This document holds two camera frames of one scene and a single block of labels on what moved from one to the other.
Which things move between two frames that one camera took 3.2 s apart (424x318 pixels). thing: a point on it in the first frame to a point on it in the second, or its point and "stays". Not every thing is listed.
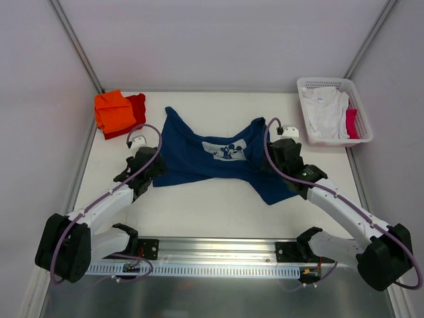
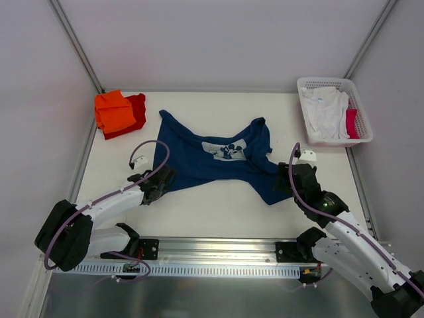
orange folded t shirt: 113,112 stays
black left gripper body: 154,162 to 164,179
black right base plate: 288,252 stays
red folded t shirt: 138,103 stays
